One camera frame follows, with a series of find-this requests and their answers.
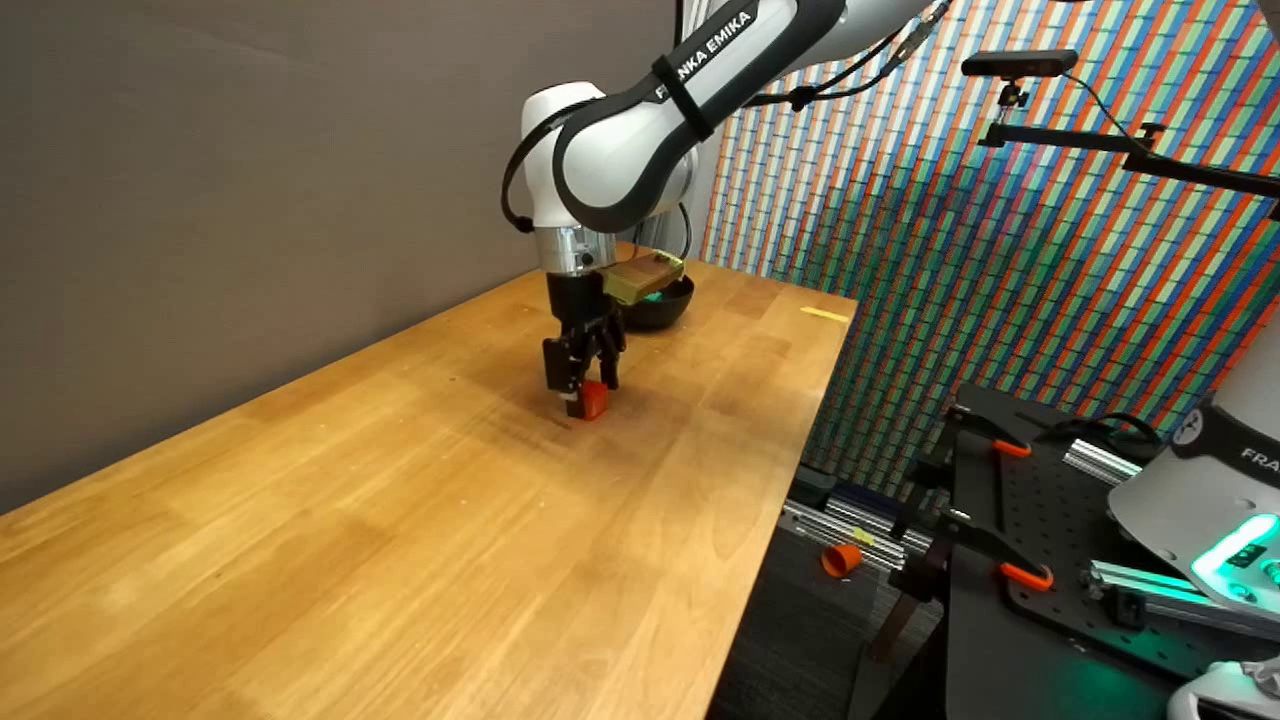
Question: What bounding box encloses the black base platform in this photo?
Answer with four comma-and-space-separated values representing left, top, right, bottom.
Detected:
935, 385, 1280, 720

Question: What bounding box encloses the orange cube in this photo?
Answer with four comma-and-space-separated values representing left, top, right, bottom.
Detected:
564, 375, 614, 425

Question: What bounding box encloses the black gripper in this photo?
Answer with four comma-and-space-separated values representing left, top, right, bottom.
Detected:
538, 269, 627, 405

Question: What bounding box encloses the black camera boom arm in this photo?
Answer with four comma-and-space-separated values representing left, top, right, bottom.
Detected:
976, 74, 1280, 206

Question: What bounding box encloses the black bowl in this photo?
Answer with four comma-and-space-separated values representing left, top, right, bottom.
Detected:
618, 270, 699, 336

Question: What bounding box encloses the aluminium extrusion rail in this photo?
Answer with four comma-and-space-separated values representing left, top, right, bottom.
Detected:
1078, 556, 1280, 631
1058, 435, 1151, 488
777, 494, 940, 566

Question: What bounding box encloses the black stereo camera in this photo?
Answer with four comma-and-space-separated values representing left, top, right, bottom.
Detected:
960, 49, 1084, 83

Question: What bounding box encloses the black cable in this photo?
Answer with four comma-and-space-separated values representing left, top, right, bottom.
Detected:
1035, 408, 1167, 452

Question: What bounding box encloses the orange plastic cup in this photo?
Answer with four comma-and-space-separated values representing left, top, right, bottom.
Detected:
814, 535, 866, 583

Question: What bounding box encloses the black perforated breadboard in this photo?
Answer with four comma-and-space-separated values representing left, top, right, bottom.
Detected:
981, 445, 1280, 646

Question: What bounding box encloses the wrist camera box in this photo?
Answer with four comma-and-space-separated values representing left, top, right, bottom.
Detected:
605, 253, 692, 307

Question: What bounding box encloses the white plastic housing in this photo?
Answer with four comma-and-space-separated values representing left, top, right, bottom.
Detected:
1165, 657, 1280, 720

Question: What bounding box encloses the orange black spring clamp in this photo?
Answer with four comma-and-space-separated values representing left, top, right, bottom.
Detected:
926, 509, 1058, 599
940, 399, 1038, 468

